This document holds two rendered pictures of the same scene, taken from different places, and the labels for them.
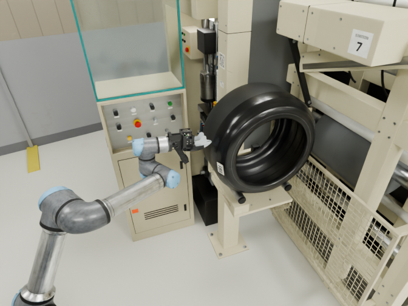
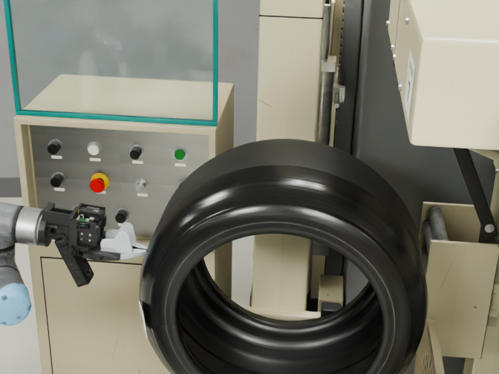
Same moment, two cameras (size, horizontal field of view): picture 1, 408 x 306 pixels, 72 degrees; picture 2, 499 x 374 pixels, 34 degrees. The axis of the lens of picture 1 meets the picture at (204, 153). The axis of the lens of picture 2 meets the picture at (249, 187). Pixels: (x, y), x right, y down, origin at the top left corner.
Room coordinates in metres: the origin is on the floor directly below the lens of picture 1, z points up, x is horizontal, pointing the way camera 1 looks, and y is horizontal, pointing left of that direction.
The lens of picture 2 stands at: (-0.06, -0.78, 2.04)
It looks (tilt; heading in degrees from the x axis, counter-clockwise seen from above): 25 degrees down; 24
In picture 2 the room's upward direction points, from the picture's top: 1 degrees clockwise
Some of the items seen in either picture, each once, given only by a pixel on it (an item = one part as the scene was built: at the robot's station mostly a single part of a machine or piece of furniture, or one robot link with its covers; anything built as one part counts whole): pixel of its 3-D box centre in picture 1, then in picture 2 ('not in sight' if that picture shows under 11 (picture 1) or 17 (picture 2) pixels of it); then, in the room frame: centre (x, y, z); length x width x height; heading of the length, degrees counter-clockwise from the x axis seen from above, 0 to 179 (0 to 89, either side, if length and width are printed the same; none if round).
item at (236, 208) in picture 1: (228, 189); not in sight; (1.25, -0.14, 0.83); 0.36 x 0.09 x 0.06; 18
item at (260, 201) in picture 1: (249, 187); not in sight; (1.29, -0.27, 0.80); 0.37 x 0.36 x 0.02; 108
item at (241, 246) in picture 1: (227, 240); not in sight; (1.53, -0.17, 0.01); 0.27 x 0.27 x 0.02; 18
